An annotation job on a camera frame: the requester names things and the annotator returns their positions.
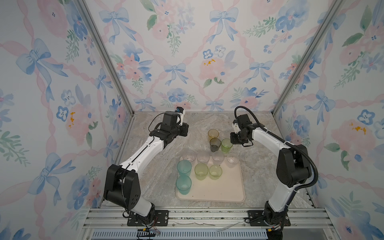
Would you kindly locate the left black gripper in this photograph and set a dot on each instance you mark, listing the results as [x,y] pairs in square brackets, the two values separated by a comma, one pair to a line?
[184,127]

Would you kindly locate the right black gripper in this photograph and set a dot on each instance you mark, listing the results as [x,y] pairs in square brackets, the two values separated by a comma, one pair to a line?
[232,138]

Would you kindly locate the bright green glass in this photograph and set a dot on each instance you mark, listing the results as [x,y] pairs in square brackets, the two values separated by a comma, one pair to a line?
[226,146]

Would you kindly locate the yellow amber glass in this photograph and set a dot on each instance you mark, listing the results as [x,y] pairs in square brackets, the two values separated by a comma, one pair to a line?
[213,133]

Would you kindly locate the dark smoky glass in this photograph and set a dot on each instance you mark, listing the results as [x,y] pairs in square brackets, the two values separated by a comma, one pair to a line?
[215,144]

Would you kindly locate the short frosted clear cup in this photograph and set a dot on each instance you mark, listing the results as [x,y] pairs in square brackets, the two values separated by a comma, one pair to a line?
[218,157]

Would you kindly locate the tall teal cup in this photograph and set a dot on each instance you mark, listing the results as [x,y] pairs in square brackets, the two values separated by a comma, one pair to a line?
[184,184]
[184,168]

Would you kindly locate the tall frosted clear cup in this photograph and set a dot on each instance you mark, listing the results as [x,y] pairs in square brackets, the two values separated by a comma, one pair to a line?
[203,157]

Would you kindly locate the tall light green cup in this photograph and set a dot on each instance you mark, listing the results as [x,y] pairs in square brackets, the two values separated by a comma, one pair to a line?
[201,171]

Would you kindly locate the short light green cup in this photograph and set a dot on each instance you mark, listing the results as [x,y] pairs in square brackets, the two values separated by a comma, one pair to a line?
[215,172]

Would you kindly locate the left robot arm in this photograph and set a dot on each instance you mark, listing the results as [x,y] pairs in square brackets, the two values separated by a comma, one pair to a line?
[122,186]

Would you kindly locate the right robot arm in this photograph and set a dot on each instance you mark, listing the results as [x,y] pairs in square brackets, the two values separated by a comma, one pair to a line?
[292,170]

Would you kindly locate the beige plastic tray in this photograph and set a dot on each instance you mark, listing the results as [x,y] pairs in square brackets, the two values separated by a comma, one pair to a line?
[229,188]

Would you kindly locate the small clear glass far right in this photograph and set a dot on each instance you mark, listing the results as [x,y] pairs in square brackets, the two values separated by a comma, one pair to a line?
[233,159]

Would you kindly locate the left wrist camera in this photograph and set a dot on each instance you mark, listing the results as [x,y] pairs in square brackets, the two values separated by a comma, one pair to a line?
[180,111]

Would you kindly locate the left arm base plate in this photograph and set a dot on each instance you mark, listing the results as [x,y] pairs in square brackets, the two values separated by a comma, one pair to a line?
[157,218]

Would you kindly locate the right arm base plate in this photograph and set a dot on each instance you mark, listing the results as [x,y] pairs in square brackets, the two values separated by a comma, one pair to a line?
[258,218]

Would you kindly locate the aluminium rail frame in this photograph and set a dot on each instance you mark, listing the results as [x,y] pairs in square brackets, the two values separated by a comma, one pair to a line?
[108,223]

